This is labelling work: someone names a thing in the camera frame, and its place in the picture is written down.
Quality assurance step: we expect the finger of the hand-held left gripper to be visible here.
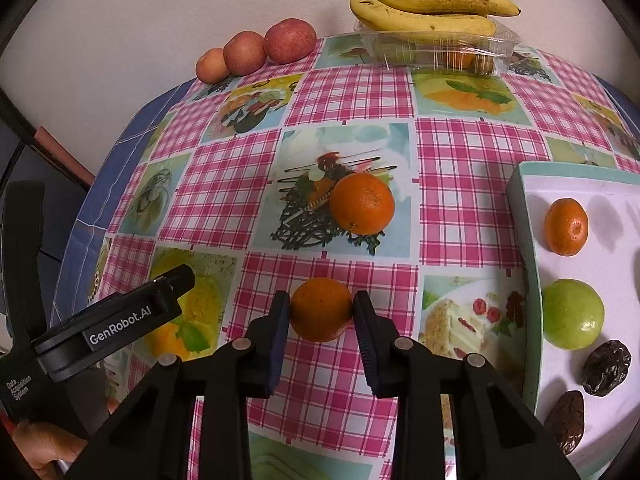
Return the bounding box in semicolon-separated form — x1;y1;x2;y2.
149;263;197;307

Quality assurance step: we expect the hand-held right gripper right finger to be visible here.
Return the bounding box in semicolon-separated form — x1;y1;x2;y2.
352;290;581;480

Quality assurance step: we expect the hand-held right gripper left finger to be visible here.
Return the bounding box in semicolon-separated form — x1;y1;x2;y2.
64;290;292;480

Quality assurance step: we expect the orange tangerine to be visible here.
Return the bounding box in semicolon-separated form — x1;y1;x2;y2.
290;277;355;343
544;198;590;257
329;172;396;236
445;49;481;71

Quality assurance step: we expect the large green apple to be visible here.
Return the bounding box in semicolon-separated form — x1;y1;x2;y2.
541;279;606;351

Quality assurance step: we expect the elongated brown date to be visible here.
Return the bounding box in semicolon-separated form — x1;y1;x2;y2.
543;390;586;456

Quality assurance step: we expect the wrinkled dark dried fruit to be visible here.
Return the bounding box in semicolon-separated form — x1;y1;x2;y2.
581;340;632;397

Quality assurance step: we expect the white tray with teal rim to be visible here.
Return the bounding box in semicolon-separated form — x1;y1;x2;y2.
506;161;640;480

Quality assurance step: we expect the person's left hand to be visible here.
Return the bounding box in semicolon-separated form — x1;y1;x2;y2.
14;419;90;480

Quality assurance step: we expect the black furniture piece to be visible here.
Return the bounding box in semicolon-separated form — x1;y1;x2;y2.
0;180;51;356

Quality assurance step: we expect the blue gridded undercloth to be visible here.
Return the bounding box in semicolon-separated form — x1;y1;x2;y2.
50;77;636;341

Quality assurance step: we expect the reddish wooden board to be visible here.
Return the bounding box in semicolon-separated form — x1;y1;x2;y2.
30;127;96;186

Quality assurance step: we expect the pink checked printed tablecloth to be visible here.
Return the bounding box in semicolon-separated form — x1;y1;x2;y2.
87;32;640;480

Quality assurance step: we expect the small orange-red apple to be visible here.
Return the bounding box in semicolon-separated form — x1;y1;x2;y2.
195;48;230;84

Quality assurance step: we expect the medium red apple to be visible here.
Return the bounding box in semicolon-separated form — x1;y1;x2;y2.
222;31;267;76

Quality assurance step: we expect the large red apple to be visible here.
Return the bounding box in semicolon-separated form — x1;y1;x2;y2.
263;18;318;65

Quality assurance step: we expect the clear plastic clamshell container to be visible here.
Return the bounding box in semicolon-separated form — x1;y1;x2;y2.
354;20;521;78

